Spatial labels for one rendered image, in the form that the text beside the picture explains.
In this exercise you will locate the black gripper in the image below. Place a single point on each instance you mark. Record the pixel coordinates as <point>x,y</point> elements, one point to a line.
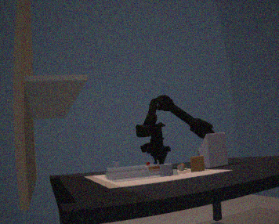
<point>161,151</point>

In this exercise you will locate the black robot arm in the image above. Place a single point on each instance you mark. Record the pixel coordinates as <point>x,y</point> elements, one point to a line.
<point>165,103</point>

